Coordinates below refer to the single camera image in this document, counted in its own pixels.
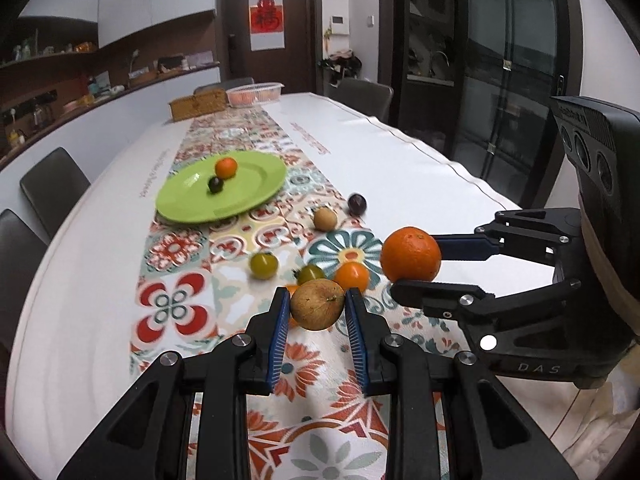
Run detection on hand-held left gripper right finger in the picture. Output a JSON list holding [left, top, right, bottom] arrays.
[[344, 288, 579, 480]]

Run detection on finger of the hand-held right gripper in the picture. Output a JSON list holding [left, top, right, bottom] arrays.
[[390, 279, 581, 356], [432, 208, 584, 267]]

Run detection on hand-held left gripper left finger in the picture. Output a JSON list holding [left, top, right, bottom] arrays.
[[57, 290, 291, 480]]

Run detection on large orange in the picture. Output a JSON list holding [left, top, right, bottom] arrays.
[[380, 226, 443, 284]]

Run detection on orange tomato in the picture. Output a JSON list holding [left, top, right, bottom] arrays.
[[332, 261, 371, 292]]

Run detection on green plate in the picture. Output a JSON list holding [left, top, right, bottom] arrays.
[[155, 150, 288, 224]]

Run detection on white patterned tablecloth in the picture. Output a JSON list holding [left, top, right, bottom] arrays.
[[5, 92, 616, 480]]

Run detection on person's beige clothing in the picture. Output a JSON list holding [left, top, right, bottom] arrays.
[[560, 345, 640, 480]]

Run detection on dark grey chair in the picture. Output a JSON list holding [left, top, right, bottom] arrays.
[[0, 208, 49, 361], [194, 77, 255, 95], [332, 78, 394, 124], [20, 147, 92, 239]]

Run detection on dark glass cabinet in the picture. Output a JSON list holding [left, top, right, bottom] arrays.
[[379, 0, 582, 196]]

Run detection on cluttered shoe rack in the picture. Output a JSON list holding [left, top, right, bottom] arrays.
[[319, 50, 362, 92]]

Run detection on pile of small oranges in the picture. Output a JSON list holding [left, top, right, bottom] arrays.
[[231, 89, 278, 106]]

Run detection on wicker box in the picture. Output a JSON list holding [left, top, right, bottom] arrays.
[[168, 91, 230, 122]]

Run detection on white plastic basket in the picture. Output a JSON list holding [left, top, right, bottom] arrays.
[[226, 81, 284, 107]]

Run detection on dark brown door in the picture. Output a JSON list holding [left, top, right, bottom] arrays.
[[220, 0, 318, 95]]

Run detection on white sideboard counter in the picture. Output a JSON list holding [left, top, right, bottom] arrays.
[[0, 62, 221, 201]]

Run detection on red and white door poster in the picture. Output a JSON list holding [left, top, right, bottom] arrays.
[[249, 0, 285, 52]]

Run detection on white wall cabinets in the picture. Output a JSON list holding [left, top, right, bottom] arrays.
[[19, 0, 217, 51]]

